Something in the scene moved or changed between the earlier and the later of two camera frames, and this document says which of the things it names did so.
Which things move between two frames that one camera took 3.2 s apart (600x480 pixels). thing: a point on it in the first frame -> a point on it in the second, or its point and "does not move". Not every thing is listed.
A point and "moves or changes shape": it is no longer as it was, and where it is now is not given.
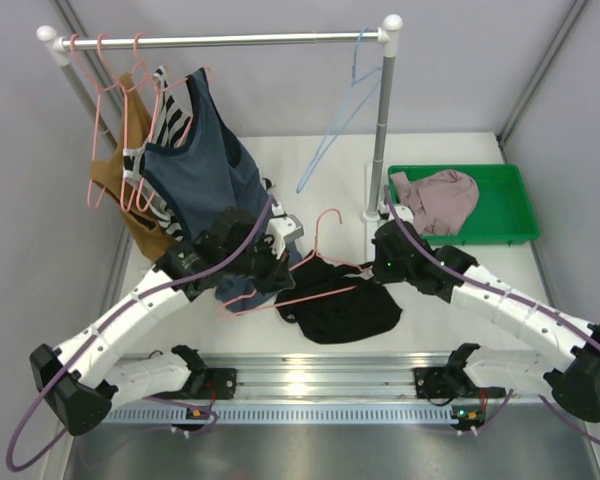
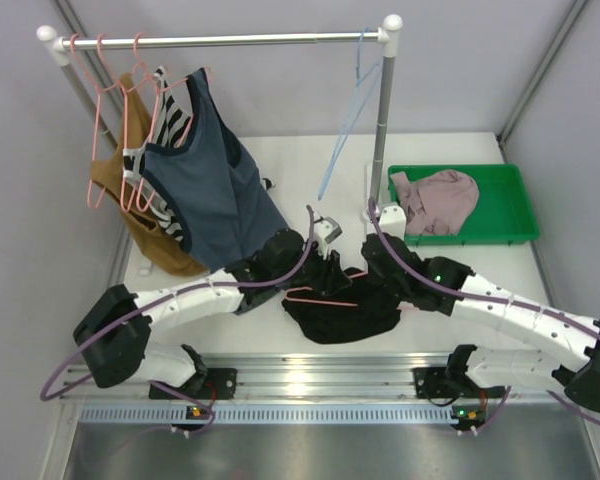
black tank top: x=332 y=302 does not move
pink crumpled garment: x=440 y=203 does not move
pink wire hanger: x=254 y=291 moves or changes shape
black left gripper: x=273 y=270 -> x=333 y=270
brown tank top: x=150 y=237 does not move
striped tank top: x=173 y=119 does not move
